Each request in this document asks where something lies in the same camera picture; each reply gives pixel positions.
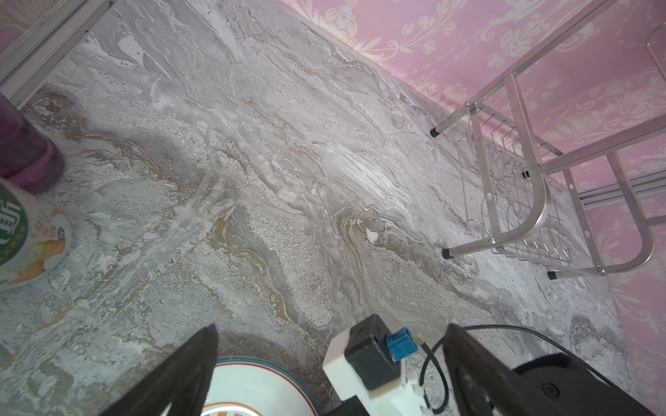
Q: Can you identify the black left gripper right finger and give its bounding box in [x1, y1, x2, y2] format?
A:
[443, 324, 563, 415]

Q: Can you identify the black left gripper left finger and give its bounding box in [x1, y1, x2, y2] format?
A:
[103, 324, 219, 415]

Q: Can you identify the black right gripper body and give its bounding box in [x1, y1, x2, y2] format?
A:
[514, 353, 652, 415]

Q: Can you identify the stainless steel dish rack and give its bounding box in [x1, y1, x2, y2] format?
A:
[430, 1, 665, 280]

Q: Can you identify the orange sunburst plate left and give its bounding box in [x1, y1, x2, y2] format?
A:
[201, 357, 320, 416]

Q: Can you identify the green drink can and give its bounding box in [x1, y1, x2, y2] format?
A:
[1, 179, 72, 291]

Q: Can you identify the purple drink bottle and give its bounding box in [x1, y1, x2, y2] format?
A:
[1, 95, 65, 194]

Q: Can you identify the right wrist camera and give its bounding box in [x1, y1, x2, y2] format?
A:
[323, 314, 434, 416]

